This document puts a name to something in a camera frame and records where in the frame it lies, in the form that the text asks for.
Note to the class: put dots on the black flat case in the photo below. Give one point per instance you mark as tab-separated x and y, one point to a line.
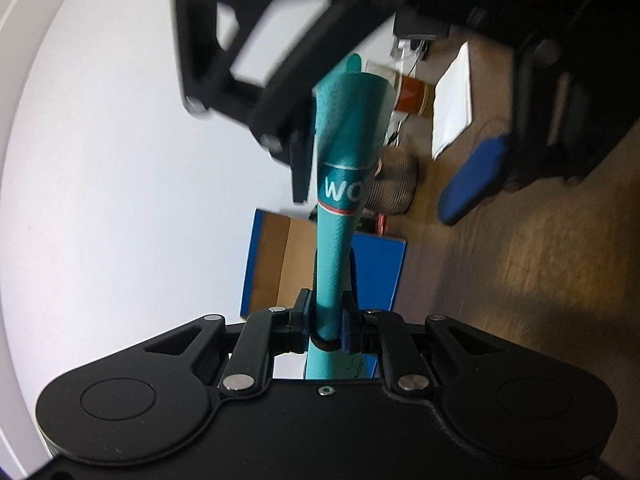
420	27

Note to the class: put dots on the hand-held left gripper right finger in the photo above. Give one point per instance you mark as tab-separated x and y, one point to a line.
348	332

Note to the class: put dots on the glass mug of tea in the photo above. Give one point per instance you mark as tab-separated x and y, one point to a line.
412	95

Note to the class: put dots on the black elastic band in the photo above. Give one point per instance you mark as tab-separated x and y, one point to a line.
325	346

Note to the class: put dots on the brown ceramic teapot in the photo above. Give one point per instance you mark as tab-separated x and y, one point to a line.
395	185

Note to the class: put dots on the white paper sheet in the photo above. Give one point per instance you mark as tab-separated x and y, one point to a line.
452	105

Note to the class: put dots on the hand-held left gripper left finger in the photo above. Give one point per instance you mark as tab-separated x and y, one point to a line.
300	325

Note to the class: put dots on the blue cardboard box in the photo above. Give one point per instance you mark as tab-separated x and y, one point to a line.
380	270

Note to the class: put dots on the teal shopping bag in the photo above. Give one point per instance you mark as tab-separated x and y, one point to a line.
345	130

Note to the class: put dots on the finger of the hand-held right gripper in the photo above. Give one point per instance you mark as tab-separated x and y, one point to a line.
300	160
475	180

